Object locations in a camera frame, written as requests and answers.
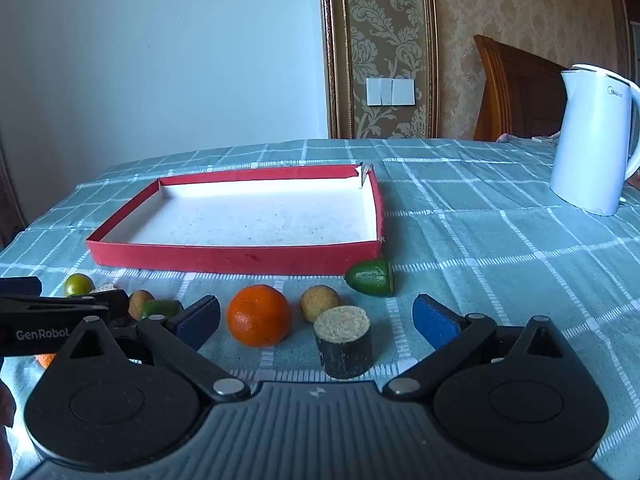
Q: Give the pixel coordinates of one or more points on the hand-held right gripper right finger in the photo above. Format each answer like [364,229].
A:
[435,321]

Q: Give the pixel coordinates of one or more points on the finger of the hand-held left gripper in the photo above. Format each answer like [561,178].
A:
[112,305]
[20,286]

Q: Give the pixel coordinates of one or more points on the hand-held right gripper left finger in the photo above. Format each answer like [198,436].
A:
[200,319]

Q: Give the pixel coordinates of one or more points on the brown kiwi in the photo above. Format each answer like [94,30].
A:
[141,302]
[317,301]

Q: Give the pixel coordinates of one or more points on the mandarin orange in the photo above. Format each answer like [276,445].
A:
[46,360]
[260,315]

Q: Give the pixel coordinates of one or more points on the green tomato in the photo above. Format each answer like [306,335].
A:
[78,285]

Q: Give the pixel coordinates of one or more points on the green cucumber cylinder piece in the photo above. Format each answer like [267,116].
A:
[162,306]

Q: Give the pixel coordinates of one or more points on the red cardboard box tray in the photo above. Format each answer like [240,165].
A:
[225,260]

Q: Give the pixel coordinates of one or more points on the green cucumber end piece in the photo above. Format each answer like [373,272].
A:
[372,278]

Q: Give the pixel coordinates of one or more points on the dark sugarcane piece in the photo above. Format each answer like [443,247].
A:
[342,350]

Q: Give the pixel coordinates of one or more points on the brown patterned curtain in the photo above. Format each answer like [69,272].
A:
[10,200]

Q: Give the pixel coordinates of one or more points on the teal checked tablecloth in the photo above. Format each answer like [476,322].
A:
[500,260]

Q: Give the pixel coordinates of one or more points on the white electric kettle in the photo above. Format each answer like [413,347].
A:
[590,150]

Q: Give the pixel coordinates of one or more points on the brown wooden headboard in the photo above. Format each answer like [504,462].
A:
[520,100]

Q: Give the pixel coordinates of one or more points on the white wall light switch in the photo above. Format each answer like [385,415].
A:
[391,91]

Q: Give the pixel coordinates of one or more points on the gold ornate wall frame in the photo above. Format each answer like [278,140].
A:
[332,60]

